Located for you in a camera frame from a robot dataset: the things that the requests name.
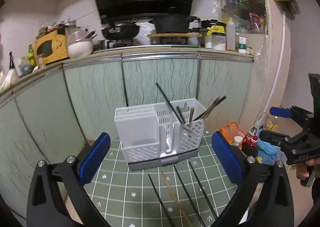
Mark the green label white bottle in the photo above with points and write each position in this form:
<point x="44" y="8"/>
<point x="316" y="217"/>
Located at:
<point x="242" y="44"/>

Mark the white utensil holder caddy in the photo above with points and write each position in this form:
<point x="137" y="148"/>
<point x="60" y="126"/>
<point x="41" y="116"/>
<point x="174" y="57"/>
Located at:
<point x="158" y="134"/>

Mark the green glass bottle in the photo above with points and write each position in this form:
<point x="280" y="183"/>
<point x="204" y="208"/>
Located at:
<point x="31" y="56"/>

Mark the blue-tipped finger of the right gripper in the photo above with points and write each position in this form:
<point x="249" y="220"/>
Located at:
<point x="281" y="112"/>

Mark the yellow toy microwave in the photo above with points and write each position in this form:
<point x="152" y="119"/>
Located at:
<point x="52" y="47"/>

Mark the black cast iron pot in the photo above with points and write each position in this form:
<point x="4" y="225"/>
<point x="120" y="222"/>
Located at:
<point x="173" y="24"/>

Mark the white rice cooker bowl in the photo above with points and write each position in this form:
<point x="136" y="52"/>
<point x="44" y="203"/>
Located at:
<point x="79" y="45"/>

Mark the wooden cutting board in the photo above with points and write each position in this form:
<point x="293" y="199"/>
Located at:
<point x="174" y="35"/>

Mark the green checkered tablecloth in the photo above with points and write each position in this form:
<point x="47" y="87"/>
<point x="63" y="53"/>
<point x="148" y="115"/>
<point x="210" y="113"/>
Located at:
<point x="126" y="198"/>

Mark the orange plastic bag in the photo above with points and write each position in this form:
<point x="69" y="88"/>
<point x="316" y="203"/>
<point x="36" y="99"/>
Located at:
<point x="233" y="134"/>

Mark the clear jar with white powder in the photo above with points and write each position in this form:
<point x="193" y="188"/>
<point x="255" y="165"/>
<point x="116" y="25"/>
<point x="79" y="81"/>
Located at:
<point x="219" y="41"/>

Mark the black frying pan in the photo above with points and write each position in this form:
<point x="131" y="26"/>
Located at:
<point x="122" y="30"/>

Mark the white squeeze bottle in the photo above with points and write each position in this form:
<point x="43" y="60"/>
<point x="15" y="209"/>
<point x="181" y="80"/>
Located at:
<point x="230" y="36"/>

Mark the red cap sauce bottle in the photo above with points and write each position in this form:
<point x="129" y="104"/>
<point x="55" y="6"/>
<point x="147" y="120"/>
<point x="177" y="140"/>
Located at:
<point x="249" y="146"/>

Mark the blue plastic container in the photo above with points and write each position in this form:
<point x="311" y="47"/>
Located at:
<point x="268" y="153"/>

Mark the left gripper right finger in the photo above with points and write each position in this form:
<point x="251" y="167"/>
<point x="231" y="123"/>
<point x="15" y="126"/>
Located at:
<point x="263" y="197"/>

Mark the person's right hand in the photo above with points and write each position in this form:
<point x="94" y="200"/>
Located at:
<point x="302" y="168"/>

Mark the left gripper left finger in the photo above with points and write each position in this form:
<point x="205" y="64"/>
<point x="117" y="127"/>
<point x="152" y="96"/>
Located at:
<point x="45" y="205"/>

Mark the wooden chopstick in holder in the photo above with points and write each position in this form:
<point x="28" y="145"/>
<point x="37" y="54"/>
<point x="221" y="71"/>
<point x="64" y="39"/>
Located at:
<point x="206" y="113"/>

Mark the tall black chopstick in holder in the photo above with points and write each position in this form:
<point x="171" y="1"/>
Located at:
<point x="176" y="110"/>

